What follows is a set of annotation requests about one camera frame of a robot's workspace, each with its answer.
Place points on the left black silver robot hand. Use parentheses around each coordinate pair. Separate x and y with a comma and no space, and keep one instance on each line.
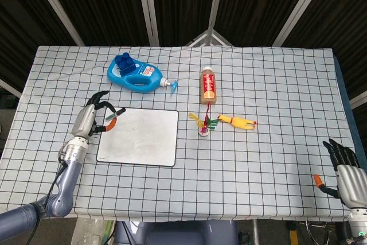
(84,120)

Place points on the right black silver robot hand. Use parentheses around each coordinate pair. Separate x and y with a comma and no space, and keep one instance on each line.
(352,186)

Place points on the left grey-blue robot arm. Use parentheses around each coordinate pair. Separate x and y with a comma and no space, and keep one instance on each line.
(67,176)

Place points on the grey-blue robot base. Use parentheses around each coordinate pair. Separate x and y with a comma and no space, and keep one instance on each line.
(177,233)

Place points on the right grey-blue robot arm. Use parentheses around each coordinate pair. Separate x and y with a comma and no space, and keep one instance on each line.
(358,226)

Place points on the white dry-erase board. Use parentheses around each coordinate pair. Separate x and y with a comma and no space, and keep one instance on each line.
(143,139)

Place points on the dark blue toy brick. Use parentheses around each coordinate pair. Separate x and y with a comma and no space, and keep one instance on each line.
(125,63)

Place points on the blue detergent pump bottle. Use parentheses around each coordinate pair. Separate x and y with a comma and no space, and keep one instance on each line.
(143,80)

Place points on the yellow tool under table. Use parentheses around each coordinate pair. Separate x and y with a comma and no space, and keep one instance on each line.
(293,232)

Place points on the white black checked tablecloth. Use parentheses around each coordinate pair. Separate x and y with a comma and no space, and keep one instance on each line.
(258,164)

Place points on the metal table leg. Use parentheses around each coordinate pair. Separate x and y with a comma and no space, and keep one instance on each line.
(256,232)

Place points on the clear plastic bag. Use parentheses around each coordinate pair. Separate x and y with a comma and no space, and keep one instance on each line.
(89,232)

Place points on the colourful feather shuttlecock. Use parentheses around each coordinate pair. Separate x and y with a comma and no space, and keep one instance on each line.
(204,130)

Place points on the brown drink bottle red label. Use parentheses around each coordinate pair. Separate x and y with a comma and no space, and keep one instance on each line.
(208,87)

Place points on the yellow rubber chicken toy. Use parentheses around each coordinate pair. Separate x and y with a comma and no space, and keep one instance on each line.
(239,121)

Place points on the white triangular partition foot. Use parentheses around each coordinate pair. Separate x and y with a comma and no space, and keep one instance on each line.
(213,38)

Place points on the white partition frame post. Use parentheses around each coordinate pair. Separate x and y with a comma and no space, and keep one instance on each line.
(215,1)
(57,7)
(301,7)
(147,7)

